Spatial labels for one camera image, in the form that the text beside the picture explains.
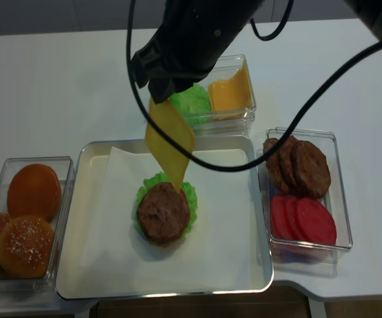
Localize yellow cheese slice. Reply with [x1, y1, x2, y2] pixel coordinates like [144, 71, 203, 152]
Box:
[145, 99, 195, 191]

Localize white metal serving tray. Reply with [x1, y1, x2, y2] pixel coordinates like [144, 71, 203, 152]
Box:
[56, 140, 273, 299]

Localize clear bun box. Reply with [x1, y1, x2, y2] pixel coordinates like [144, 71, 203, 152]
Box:
[0, 156, 76, 292]

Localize right red tomato slice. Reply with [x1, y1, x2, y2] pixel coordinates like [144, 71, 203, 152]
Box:
[296, 197, 337, 245]

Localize plain orange bun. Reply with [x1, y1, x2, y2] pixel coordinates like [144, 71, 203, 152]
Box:
[7, 164, 62, 221]

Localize left brown patty in box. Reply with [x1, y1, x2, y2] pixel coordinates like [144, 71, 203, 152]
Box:
[263, 138, 290, 195]

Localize middle red tomato slice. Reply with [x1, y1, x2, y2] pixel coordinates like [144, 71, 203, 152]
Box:
[285, 195, 306, 241]

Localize clear patty and tomato box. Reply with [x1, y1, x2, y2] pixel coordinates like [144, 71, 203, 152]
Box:
[259, 129, 353, 271]

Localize brown patty in box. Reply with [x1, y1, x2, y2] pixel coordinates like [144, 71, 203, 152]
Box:
[278, 136, 302, 196]
[291, 140, 331, 199]
[263, 138, 290, 195]

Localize white paper sheet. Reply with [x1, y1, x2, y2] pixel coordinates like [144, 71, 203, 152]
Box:
[80, 150, 254, 286]

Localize left red tomato slice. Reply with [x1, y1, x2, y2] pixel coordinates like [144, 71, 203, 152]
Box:
[271, 194, 293, 240]

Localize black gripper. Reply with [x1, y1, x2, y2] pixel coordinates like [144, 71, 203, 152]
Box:
[132, 0, 263, 103]

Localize green lettuce on burger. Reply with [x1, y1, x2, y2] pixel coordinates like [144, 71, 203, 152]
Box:
[134, 172, 198, 240]

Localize red tomato slice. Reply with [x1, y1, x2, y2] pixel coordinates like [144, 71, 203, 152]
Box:
[271, 194, 293, 240]
[285, 195, 306, 241]
[296, 197, 337, 245]

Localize right brown patty in box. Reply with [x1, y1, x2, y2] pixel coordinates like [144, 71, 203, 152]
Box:
[291, 140, 331, 199]

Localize clear lettuce and cheese box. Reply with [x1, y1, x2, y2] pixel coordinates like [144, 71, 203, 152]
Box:
[164, 54, 257, 137]

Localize green lettuce leaf in box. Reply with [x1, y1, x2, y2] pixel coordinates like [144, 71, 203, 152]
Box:
[168, 83, 212, 126]

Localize stack of yellow cheese slices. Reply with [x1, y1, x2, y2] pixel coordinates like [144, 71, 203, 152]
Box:
[208, 63, 252, 120]

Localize middle brown patty in box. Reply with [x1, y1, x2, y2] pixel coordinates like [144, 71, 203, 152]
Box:
[278, 136, 302, 196]

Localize right sesame bun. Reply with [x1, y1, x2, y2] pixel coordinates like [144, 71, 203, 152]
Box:
[0, 215, 54, 279]

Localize black cable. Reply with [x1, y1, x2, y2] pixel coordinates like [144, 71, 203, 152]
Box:
[125, 0, 382, 172]

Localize brown patty on burger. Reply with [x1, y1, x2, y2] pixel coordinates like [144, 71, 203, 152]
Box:
[137, 182, 191, 246]

